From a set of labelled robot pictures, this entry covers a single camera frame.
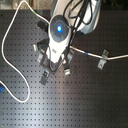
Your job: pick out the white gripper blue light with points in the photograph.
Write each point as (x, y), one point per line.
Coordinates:
(57, 44)

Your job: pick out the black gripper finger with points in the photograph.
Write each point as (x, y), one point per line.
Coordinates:
(45, 76)

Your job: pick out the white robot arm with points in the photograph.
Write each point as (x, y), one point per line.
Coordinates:
(68, 17)

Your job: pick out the blue connector at left edge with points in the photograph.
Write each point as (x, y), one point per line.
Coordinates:
(1, 90)

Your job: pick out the metal cable clip left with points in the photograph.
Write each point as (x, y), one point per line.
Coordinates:
(35, 47)

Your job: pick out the metal cable clip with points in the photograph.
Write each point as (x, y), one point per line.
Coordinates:
(43, 25)
(35, 47)
(103, 60)

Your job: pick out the metal cable clip right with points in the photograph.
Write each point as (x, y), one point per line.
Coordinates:
(103, 60)

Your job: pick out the metal cable clip top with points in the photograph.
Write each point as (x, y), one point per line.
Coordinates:
(43, 25)

